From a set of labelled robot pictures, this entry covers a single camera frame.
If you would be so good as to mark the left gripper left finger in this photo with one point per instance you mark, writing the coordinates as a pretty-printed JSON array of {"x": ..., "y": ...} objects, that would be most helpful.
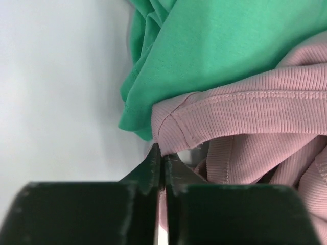
[{"x": 123, "y": 212}]

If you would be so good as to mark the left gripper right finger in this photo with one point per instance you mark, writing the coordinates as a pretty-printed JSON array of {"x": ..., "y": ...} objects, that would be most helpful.
[{"x": 202, "y": 213}]

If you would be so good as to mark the green tank top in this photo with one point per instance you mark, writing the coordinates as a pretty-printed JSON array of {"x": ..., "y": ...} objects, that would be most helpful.
[{"x": 179, "y": 47}]

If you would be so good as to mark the mauve pink tank top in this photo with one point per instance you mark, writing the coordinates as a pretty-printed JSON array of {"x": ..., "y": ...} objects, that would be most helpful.
[{"x": 271, "y": 122}]

